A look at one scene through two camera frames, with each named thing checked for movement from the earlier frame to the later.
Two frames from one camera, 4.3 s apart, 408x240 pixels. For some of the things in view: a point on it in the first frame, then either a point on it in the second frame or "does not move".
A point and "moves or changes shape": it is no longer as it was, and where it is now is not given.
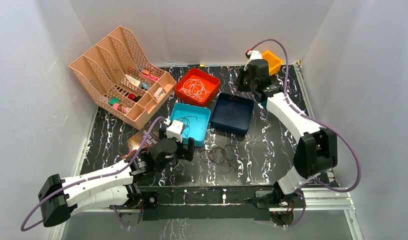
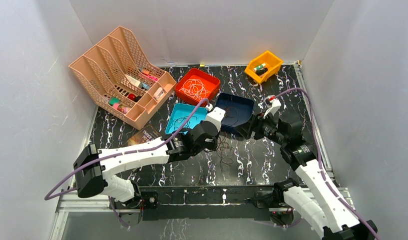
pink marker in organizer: x=152 y=77 does not move
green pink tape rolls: x=115 y=102 does not move
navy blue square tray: x=232 y=113 does not move
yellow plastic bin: x=274 y=63 does not move
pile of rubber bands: x=222 y=157 moves or changes shape
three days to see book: x=134 y=143 does not move
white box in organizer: x=132 y=81 does not move
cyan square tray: x=197 y=120 does not move
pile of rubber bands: x=195 y=88 does not move
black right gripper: x=239 y=85 to x=254 y=123
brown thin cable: x=232 y=99 to x=226 y=112
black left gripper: x=186 y=149 to x=211 y=142
